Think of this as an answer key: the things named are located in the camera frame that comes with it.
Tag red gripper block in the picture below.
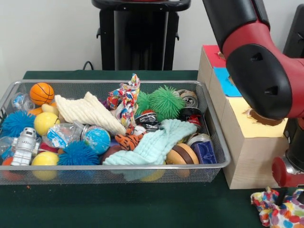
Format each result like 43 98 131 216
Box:
272 156 304 205

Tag wooden box with three holes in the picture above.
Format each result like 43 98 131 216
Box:
197 45 289 190

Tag clear mesh bin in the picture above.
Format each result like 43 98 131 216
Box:
0 79 231 186

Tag mint green cloth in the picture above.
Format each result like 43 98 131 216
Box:
102 118 198 166

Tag dark green table cloth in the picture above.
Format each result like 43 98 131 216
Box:
0 70 304 228

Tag green spiky rubber ball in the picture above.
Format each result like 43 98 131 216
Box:
135 85 186 119

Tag black chair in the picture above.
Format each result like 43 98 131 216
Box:
282 4 304 59

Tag knotted colourful dotted cloth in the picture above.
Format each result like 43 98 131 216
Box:
106 73 141 126

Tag blue globe ball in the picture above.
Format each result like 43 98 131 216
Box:
82 125 112 155

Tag blue spiky rubber ball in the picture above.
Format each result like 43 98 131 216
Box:
57 140 100 166

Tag cream ribbed cloth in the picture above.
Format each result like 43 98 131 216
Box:
54 91 126 136

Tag yellow foam ball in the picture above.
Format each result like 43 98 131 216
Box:
33 112 60 136

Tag orange toy basketball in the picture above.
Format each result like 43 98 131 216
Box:
29 82 55 106

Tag white toy robot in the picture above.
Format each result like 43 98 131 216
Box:
9 127 40 166

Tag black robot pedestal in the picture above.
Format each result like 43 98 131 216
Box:
91 0 192 71

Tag black cable loop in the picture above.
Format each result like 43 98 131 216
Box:
82 61 96 71

